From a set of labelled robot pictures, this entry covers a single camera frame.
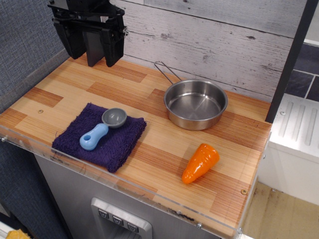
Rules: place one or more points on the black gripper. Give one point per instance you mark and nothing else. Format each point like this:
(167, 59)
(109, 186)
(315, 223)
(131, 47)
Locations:
(91, 13)

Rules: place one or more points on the metal pot with wire handle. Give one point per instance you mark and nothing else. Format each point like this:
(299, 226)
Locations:
(194, 104)

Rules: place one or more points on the purple towel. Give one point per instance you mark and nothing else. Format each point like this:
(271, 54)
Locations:
(112, 150)

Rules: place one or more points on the blue grey toy scoop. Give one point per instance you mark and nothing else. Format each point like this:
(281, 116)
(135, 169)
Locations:
(111, 118)

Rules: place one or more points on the clear acrylic front guard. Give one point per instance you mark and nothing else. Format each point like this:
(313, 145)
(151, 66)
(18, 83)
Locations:
(73, 183)

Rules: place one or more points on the orange plastic carrot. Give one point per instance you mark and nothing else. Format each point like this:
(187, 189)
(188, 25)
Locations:
(204, 158)

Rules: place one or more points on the silver dispenser button panel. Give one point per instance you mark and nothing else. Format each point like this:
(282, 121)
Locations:
(115, 223)

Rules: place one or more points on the yellow object at corner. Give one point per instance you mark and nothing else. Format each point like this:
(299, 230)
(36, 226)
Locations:
(17, 234)

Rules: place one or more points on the white ridged appliance top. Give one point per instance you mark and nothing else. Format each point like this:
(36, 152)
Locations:
(296, 125)

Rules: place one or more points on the left dark grey post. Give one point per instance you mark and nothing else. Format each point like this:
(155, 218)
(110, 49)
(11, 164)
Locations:
(94, 49)

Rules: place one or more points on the dark grey post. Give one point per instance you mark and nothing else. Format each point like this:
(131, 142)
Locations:
(94, 49)
(295, 49)

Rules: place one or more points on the right dark grey post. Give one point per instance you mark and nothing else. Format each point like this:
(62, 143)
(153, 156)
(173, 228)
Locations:
(295, 49)

